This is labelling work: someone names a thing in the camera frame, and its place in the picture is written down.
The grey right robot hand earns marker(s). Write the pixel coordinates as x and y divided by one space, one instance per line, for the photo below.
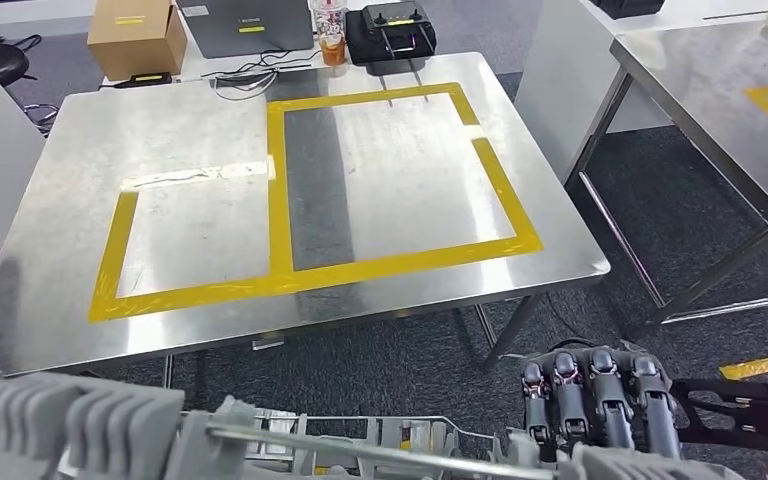
596 391

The silver grey wheel hubcap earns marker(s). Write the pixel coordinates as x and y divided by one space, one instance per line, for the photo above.
92 424

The yellow tape on workbench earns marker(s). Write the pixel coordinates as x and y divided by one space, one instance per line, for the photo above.
278 199

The stainless steel workbench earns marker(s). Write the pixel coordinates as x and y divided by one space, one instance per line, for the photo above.
178 132

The yellow floor tape rectangle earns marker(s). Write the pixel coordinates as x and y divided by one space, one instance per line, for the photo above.
762 364

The stainless steel table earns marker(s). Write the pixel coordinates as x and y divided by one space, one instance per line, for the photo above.
689 73

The floor power socket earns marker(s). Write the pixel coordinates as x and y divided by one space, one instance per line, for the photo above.
268 343

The black controller case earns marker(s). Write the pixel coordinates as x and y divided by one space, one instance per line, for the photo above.
357 46

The black remote controller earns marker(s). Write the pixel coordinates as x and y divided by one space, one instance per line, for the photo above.
394 16

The clear drink cup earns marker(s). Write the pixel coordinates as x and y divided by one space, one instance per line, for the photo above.
331 33

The grey usb hub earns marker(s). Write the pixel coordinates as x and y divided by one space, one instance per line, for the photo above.
245 79

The grey laptop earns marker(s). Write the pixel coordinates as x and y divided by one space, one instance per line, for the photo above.
245 36

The white desk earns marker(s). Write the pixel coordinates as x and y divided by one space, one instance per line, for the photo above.
192 66

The black power adapter yellow label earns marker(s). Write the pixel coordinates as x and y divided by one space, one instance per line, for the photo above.
149 79

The brown cardboard box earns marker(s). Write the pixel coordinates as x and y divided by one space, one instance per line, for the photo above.
135 46

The black round stool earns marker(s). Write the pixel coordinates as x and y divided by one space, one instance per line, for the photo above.
0 63

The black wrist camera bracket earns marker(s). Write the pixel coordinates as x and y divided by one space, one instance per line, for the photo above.
722 414

